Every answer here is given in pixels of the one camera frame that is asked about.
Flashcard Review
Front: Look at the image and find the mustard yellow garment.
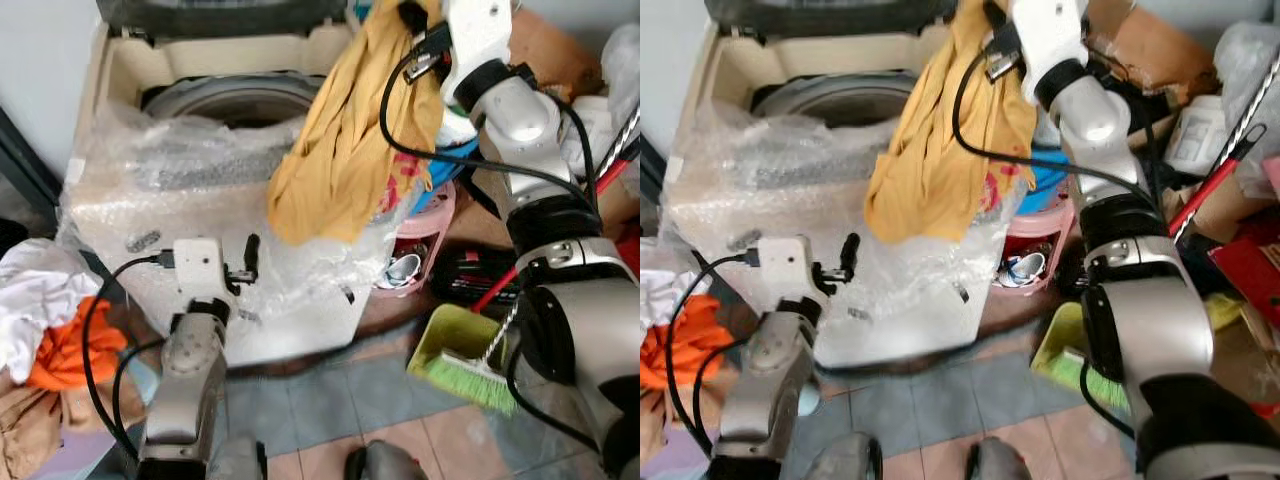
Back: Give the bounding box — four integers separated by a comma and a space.
266, 0, 447, 247
864, 0, 1042, 245

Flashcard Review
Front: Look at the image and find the cream top-load washing machine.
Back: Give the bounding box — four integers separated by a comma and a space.
60, 0, 453, 367
660, 0, 1013, 371

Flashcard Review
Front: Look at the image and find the clear bubble wrap sheet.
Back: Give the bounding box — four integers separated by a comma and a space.
58, 98, 453, 346
660, 98, 1013, 346

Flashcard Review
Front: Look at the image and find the brown cardboard box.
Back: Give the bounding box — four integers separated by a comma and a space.
1084, 0, 1218, 109
508, 8, 603, 103

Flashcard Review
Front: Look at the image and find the white shoe with dark trim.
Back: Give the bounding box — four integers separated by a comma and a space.
1003, 251, 1048, 291
382, 252, 428, 293

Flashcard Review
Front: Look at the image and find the blue plastic basin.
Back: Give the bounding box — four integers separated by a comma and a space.
1018, 158, 1073, 217
412, 138, 483, 213

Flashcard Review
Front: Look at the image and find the orange crumpled cloth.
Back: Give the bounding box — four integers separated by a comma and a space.
27, 296, 131, 393
640, 294, 723, 393

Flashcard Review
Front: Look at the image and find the white crumpled cloth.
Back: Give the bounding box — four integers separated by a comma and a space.
640, 264, 683, 333
0, 238, 103, 383

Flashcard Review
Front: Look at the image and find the dark grey washer lid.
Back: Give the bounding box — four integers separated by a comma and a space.
704, 0, 963, 37
97, 0, 353, 41

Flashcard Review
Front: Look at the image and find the grey left robot leg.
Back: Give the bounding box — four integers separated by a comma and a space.
208, 434, 268, 480
803, 431, 883, 480

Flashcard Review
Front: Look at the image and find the grey robot leg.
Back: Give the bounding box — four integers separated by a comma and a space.
208, 434, 268, 480
963, 436, 1048, 480
344, 439, 433, 480
803, 431, 883, 480

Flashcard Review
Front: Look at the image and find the pink plastic stool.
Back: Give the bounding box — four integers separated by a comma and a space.
994, 192, 1078, 297
374, 178, 458, 298

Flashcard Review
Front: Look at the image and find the green plastic dustpan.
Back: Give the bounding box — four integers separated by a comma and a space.
1030, 300, 1093, 383
406, 304, 508, 379

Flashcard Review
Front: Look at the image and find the clear plastic bag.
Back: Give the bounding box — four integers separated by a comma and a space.
598, 22, 641, 133
1213, 20, 1280, 193

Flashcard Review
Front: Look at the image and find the white plastic jug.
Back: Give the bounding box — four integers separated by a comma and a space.
1163, 94, 1233, 179
566, 94, 623, 179

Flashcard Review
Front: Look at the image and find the black and red flat case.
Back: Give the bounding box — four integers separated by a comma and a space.
438, 248, 523, 307

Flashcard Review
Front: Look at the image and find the brown crumpled cloth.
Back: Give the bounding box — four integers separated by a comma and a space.
0, 384, 63, 480
640, 388, 669, 465

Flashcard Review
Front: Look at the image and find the grey right robot leg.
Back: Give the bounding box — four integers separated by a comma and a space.
963, 436, 1048, 480
344, 439, 433, 480

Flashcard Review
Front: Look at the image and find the green bristle broom head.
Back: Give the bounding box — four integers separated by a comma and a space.
424, 350, 518, 415
1064, 345, 1133, 413

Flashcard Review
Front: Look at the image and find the red cardboard box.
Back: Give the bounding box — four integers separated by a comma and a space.
1208, 214, 1280, 333

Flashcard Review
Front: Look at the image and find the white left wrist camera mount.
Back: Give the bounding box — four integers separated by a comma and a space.
756, 235, 817, 301
174, 237, 237, 301

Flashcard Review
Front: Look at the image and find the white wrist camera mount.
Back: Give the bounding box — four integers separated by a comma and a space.
1009, 0, 1090, 97
174, 237, 237, 301
440, 0, 518, 93
756, 235, 817, 301

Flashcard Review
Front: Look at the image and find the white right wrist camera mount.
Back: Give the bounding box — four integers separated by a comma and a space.
1009, 0, 1090, 97
440, 0, 518, 93

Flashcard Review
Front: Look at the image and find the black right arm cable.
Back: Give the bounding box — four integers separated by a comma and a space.
378, 45, 601, 213
953, 48, 1133, 203

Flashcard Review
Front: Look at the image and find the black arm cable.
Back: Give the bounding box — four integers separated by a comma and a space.
81, 252, 179, 461
378, 45, 601, 213
664, 252, 761, 459
953, 48, 1133, 203

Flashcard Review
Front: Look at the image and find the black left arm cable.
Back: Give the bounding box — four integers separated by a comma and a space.
81, 252, 179, 461
664, 252, 761, 459

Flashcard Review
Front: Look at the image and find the red and silver broom handle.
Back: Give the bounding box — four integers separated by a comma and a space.
1168, 92, 1269, 245
468, 105, 641, 315

